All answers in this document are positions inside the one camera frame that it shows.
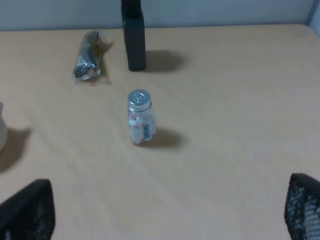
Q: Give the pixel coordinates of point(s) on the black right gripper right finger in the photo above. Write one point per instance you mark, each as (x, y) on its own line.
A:
(302, 207)

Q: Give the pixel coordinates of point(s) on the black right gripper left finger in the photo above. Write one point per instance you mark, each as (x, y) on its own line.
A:
(29, 214)

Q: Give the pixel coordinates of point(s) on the beige ceramic teapot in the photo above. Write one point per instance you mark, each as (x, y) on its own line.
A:
(3, 128)

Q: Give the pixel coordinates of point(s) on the clear snack wrapper packet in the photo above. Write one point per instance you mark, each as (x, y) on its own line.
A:
(89, 61)

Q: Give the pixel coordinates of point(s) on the black bottle green label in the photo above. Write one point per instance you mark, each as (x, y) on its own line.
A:
(133, 26)

